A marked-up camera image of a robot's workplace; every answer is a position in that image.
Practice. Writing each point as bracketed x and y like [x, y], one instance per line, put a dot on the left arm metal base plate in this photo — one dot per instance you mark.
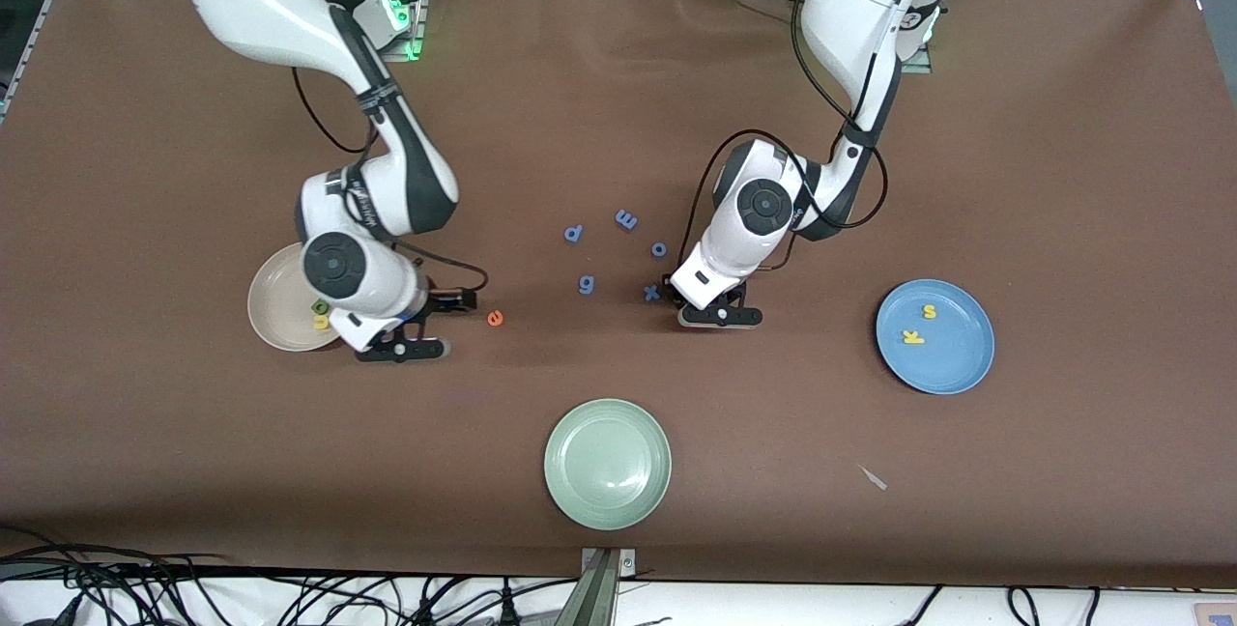
[920, 66]

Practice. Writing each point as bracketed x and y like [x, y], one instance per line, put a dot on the brown table cover sheet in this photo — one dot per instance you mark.
[618, 124]

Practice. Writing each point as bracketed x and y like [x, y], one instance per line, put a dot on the blue letter p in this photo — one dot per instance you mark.
[568, 238]

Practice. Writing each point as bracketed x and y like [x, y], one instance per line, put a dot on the orange letter e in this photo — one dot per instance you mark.
[495, 318]

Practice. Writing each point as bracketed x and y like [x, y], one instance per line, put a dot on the beige round plate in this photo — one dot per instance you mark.
[280, 302]

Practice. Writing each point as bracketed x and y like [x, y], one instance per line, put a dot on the small white tape scrap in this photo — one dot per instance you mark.
[875, 478]

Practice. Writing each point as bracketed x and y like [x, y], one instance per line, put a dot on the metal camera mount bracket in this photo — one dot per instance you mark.
[599, 597]

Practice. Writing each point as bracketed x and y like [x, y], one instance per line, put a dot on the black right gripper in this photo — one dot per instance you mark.
[436, 300]

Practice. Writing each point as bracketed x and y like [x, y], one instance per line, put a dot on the beige corner object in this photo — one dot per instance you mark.
[1218, 616]

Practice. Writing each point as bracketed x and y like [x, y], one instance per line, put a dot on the blue round plate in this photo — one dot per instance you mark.
[952, 355]

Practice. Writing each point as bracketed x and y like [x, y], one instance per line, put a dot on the white table front ledge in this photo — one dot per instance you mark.
[821, 607]

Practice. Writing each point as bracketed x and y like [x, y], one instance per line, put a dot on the blue letter x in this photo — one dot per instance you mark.
[651, 293]

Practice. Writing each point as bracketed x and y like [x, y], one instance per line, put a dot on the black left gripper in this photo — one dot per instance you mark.
[671, 293]

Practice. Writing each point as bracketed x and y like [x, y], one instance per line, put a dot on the green round plate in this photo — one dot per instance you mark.
[607, 464]

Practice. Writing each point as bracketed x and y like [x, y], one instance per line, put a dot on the blue letter m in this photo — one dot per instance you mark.
[626, 219]

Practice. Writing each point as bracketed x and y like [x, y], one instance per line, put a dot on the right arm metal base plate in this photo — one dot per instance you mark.
[418, 27]

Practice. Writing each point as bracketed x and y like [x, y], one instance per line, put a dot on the blue letter g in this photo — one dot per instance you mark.
[587, 279]

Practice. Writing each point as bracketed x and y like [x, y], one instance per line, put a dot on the yellow letter k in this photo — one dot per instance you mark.
[913, 336]

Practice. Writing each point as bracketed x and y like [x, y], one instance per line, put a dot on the aluminium table frame rail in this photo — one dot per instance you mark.
[29, 37]

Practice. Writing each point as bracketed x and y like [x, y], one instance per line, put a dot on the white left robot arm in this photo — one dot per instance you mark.
[850, 8]

